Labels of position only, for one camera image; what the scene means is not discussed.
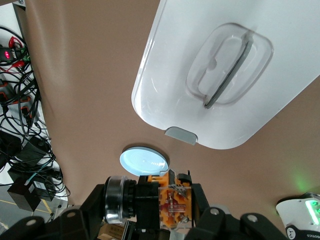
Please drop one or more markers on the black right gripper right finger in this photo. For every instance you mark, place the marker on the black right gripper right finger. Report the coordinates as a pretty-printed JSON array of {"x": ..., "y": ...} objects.
[{"x": 212, "y": 222}]

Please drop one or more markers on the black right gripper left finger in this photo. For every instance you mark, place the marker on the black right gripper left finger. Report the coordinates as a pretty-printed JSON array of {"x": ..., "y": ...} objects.
[{"x": 82, "y": 217}]

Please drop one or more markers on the orange and black push-button switch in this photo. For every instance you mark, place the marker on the orange and black push-button switch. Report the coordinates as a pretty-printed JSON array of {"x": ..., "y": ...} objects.
[{"x": 150, "y": 202}]

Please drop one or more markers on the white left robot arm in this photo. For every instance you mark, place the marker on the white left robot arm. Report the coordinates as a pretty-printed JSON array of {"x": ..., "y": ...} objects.
[{"x": 295, "y": 215}]

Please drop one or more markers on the brown cardboard box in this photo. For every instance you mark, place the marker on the brown cardboard box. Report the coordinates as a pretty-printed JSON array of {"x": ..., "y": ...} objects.
[{"x": 111, "y": 232}]

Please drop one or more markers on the white lidded box grey clips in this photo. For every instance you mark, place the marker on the white lidded box grey clips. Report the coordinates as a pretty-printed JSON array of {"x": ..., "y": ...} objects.
[{"x": 175, "y": 75}]

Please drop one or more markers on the black power adapter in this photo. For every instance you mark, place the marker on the black power adapter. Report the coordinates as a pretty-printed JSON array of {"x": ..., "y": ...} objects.
[{"x": 27, "y": 195}]

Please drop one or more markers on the light blue round plate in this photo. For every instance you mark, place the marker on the light blue round plate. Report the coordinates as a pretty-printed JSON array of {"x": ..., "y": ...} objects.
[{"x": 142, "y": 161}]

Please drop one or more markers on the black device with red light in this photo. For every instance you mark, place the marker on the black device with red light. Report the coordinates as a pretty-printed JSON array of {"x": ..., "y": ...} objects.
[{"x": 7, "y": 54}]

